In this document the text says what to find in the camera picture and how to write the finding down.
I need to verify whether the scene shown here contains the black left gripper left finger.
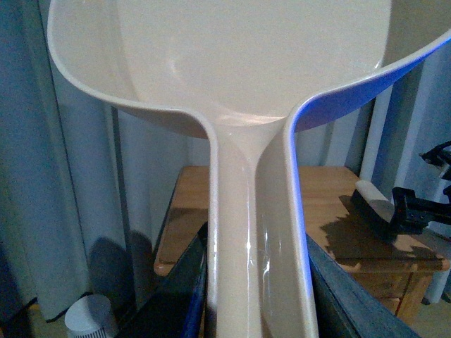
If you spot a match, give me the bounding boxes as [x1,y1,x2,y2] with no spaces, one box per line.
[117,223,208,338]

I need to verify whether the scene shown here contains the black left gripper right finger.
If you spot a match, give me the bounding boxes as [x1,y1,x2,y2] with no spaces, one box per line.
[307,237,419,338]

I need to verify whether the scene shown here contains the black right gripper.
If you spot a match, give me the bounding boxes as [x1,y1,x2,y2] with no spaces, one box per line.
[389,140,451,236]

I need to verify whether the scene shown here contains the beige hand brush black bristles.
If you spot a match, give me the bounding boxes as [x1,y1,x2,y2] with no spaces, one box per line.
[351,180,397,243]

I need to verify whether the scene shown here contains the beige plastic dustpan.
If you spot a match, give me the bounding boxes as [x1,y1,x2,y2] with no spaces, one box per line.
[47,0,451,338]

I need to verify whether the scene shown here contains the wooden nightstand cabinet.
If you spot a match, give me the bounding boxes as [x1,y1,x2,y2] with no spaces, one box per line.
[154,166,450,325]

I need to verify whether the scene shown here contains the white cylindrical air purifier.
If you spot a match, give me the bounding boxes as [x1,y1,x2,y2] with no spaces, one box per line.
[64,294,118,338]

